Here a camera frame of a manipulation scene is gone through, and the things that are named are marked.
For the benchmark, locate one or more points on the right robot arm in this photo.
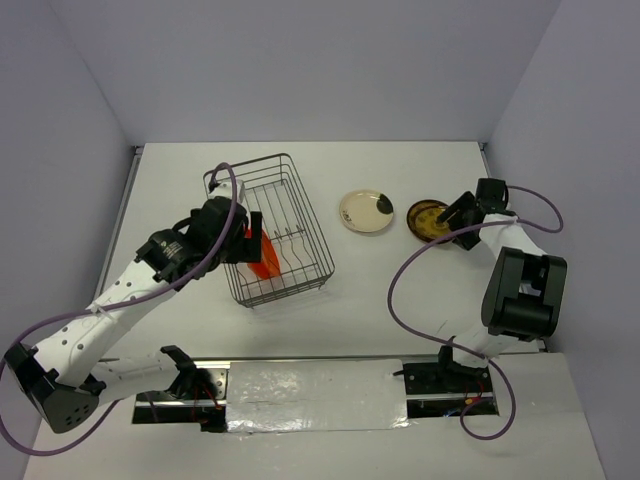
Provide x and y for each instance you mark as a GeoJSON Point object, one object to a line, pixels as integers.
{"type": "Point", "coordinates": [523, 297]}

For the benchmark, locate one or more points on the silver foil tape patch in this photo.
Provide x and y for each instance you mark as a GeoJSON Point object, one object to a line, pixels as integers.
{"type": "Point", "coordinates": [315, 396]}

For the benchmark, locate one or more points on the cream plate with black spot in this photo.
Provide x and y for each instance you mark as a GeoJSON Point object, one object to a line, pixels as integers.
{"type": "Point", "coordinates": [366, 211]}

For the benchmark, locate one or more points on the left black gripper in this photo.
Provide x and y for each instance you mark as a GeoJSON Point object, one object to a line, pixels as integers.
{"type": "Point", "coordinates": [247, 250]}

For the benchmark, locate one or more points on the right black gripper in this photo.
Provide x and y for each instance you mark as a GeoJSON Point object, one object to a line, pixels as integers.
{"type": "Point", "coordinates": [464, 203]}

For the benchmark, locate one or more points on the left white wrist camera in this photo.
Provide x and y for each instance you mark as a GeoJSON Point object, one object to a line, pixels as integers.
{"type": "Point", "coordinates": [225, 189]}

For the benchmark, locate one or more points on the wire dish rack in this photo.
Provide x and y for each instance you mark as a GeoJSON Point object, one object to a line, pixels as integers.
{"type": "Point", "coordinates": [274, 187]}

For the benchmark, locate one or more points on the orange plate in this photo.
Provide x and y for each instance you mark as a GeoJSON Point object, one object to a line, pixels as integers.
{"type": "Point", "coordinates": [268, 266]}

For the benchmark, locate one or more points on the yellow patterned dark-rim plate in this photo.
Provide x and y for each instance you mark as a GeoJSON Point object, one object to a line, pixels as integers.
{"type": "Point", "coordinates": [422, 220]}

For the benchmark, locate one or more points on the metal base rail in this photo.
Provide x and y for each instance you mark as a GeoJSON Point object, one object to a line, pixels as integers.
{"type": "Point", "coordinates": [428, 395]}

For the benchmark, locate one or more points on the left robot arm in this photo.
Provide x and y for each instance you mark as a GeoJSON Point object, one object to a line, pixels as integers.
{"type": "Point", "coordinates": [67, 376]}

